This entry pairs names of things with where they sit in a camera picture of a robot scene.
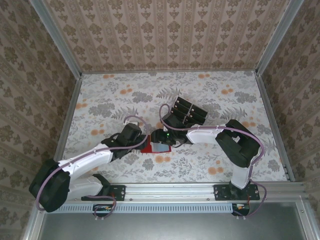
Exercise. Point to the grey metal sheet panel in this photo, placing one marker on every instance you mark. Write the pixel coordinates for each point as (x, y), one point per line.
(170, 227)

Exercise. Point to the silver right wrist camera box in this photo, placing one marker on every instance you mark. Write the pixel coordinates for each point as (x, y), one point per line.
(165, 128)

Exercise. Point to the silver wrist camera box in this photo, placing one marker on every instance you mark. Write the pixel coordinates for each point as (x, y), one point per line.
(131, 123)
(165, 128)

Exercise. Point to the small yellow power connector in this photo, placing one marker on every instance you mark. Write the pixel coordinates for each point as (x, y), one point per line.
(107, 207)
(241, 206)

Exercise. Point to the aluminium frame bar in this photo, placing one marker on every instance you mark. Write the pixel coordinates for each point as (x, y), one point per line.
(306, 220)
(35, 222)

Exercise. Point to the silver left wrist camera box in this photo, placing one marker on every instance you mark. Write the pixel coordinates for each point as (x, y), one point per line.
(131, 123)

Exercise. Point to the floral patterned table cover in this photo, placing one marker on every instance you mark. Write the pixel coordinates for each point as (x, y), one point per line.
(112, 95)

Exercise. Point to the black credit card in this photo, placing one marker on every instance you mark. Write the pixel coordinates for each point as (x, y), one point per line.
(197, 115)
(183, 101)
(200, 110)
(180, 112)
(195, 120)
(182, 107)

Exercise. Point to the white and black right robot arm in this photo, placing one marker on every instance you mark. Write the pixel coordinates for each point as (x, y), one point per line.
(240, 147)

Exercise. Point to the aluminium corner post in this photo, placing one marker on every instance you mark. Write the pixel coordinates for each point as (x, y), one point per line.
(277, 37)
(60, 40)

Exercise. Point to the thin aluminium back rail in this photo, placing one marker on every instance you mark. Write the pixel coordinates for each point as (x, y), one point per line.
(170, 70)

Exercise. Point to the red leather card holder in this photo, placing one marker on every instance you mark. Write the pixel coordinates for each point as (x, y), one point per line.
(146, 150)

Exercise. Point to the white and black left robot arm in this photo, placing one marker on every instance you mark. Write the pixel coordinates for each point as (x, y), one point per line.
(50, 190)

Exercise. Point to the aluminium side rail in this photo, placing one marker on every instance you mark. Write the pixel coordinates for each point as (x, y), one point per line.
(273, 125)
(67, 125)

